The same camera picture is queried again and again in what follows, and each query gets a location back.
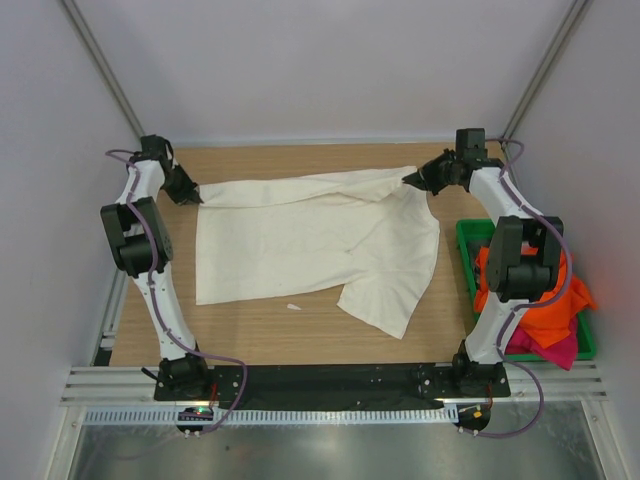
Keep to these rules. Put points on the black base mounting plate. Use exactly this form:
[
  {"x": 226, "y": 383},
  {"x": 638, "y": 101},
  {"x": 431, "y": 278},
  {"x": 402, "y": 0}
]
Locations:
[{"x": 292, "y": 382}]

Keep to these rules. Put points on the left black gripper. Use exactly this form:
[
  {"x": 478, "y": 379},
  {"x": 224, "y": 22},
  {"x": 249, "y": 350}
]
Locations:
[{"x": 189, "y": 187}]

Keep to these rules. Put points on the aluminium front frame rail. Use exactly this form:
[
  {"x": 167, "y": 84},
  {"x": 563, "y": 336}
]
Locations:
[{"x": 128, "y": 385}]

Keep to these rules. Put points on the orange t shirt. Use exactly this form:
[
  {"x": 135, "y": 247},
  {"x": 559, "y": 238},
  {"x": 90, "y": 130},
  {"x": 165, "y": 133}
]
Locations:
[{"x": 549, "y": 324}]

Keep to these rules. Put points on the cream white t shirt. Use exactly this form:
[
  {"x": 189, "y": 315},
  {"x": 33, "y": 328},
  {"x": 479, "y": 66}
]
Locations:
[{"x": 365, "y": 231}]

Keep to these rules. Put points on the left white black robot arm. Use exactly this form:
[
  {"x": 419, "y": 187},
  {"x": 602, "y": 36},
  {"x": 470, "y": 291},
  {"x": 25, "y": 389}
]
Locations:
[{"x": 141, "y": 247}]

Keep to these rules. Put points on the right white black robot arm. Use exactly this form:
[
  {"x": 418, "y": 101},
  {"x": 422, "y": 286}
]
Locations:
[{"x": 527, "y": 253}]

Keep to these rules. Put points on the white slotted cable duct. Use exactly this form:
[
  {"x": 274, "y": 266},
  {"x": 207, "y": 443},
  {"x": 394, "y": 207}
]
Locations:
[{"x": 199, "y": 416}]

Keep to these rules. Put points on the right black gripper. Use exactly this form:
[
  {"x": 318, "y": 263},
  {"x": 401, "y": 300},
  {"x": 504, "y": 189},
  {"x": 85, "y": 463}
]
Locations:
[{"x": 426, "y": 175}]

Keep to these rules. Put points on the aluminium corner post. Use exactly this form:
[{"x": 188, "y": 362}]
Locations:
[
  {"x": 99, "y": 60},
  {"x": 553, "y": 53}
]

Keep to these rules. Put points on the right aluminium corner post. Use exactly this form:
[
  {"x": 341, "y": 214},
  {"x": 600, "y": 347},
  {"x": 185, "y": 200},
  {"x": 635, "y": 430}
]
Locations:
[{"x": 553, "y": 53}]

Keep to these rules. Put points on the magenta t shirt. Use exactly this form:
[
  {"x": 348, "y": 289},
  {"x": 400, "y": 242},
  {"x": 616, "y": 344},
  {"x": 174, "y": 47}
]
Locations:
[{"x": 562, "y": 353}]

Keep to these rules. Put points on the left aluminium corner post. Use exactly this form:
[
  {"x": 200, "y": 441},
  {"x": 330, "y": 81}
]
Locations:
[{"x": 99, "y": 60}]

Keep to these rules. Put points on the green plastic bin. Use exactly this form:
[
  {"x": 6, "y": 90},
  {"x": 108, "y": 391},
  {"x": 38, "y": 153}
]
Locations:
[{"x": 475, "y": 233}]

